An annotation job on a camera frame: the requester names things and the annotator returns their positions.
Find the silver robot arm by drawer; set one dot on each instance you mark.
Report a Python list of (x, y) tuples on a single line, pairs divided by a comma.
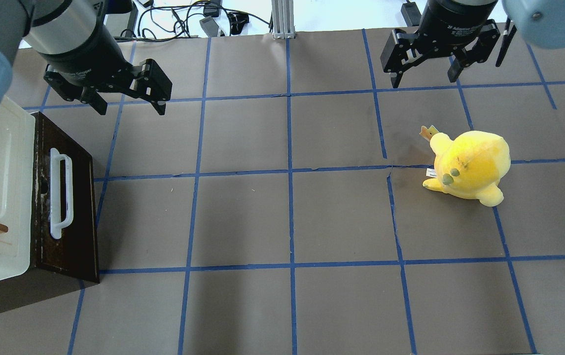
[(51, 27)]

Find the white cabinet box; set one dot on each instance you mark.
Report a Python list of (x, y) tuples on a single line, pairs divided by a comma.
[(17, 136)]

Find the black gripper by drawer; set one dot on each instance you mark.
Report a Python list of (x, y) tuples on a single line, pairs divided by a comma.
[(87, 55)]

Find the aluminium frame post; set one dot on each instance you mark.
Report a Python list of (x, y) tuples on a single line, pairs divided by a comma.
[(282, 19)]

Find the black power adapter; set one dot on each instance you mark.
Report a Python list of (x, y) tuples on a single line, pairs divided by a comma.
[(211, 28)]

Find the silver robot arm near plush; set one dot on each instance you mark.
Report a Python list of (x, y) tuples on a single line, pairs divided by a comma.
[(538, 22)]

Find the black gripper near plush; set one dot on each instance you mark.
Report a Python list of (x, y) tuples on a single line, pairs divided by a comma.
[(455, 22)]

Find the yellow plush toy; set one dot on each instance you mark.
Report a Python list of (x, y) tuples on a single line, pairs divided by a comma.
[(470, 166)]

